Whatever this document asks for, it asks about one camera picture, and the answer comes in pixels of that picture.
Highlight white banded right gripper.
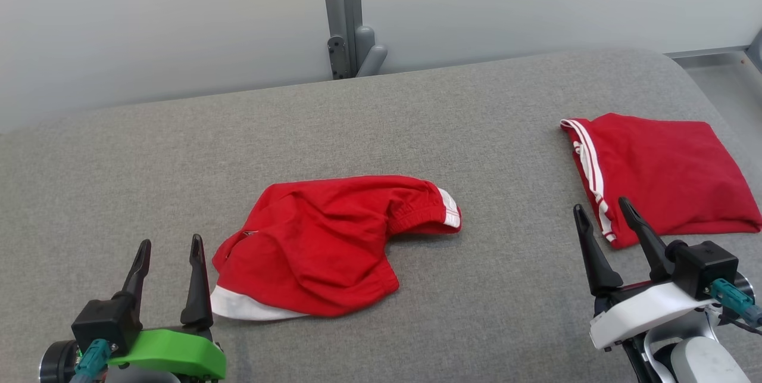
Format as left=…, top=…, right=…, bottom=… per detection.
left=573, top=197, right=721, bottom=351

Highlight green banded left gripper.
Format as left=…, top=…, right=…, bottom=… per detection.
left=107, top=234, right=226, bottom=379

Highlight red jersey with white trim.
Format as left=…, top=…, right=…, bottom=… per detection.
left=560, top=112, right=762, bottom=250

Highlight red shorts with white stripes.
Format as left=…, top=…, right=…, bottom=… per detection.
left=210, top=175, right=463, bottom=322

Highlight teal plug left camera cable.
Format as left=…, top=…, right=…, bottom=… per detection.
left=70, top=338, right=113, bottom=383

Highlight teal plug camera cable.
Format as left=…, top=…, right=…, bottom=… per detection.
left=70, top=338, right=113, bottom=383
left=708, top=279, right=762, bottom=329

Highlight teal plug right camera cable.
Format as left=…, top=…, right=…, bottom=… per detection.
left=708, top=279, right=762, bottom=329

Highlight grey metal bracket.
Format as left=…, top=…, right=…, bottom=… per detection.
left=664, top=45, right=752, bottom=70

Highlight grey right frame bracket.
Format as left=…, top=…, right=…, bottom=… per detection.
left=747, top=29, right=762, bottom=74

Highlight grey metal partition post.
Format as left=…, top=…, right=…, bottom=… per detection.
left=318, top=0, right=389, bottom=80

